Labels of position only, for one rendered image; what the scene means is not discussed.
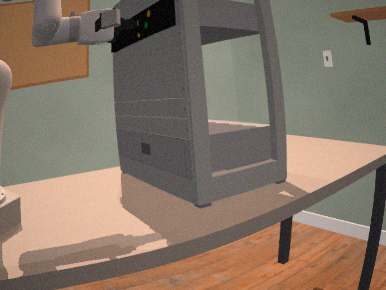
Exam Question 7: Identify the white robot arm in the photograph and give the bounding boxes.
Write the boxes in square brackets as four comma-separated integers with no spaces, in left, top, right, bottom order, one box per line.
[0,0,121,159]

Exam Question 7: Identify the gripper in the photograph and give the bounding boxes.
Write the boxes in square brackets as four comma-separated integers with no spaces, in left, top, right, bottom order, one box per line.
[76,9,138,45]

